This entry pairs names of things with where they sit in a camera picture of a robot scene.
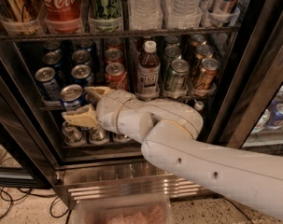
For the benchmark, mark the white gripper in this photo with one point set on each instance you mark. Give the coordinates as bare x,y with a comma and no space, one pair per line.
107,112

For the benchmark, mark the pepsi can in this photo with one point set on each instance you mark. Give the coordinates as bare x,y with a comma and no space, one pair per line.
55,60
82,75
48,84
73,96

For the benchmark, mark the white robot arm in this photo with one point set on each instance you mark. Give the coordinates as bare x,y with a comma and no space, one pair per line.
168,130

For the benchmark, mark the shelf silver can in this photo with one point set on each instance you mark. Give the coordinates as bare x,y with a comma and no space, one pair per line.
72,134
98,135

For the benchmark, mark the bottom shelf silver can left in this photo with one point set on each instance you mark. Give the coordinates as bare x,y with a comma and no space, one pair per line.
72,134

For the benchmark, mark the front red coca-cola can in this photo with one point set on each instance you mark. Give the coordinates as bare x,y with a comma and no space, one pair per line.
116,76

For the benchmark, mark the front green soda can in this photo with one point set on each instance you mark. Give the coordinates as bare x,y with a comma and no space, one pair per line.
177,75

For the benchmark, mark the top shelf green lacroix can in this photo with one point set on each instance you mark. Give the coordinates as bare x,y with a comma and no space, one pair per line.
105,9

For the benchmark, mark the top shelf coca-cola can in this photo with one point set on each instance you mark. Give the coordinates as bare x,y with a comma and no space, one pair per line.
63,16

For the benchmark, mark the bottom shelf tea bottle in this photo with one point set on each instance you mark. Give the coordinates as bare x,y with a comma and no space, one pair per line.
199,105

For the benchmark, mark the top shelf water bottle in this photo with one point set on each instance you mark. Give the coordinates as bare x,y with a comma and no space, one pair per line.
145,14

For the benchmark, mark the front gold soda can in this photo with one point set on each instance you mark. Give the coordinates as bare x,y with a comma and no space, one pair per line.
205,74

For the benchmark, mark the top shelf gold can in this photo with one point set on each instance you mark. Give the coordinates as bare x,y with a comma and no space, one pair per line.
20,17

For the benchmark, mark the stainless steel fridge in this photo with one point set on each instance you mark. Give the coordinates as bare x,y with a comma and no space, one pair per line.
251,56

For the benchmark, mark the brown tea bottle white cap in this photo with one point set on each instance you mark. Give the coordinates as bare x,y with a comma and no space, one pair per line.
148,70

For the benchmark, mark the clear plastic bin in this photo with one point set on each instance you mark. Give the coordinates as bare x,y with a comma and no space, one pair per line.
134,209

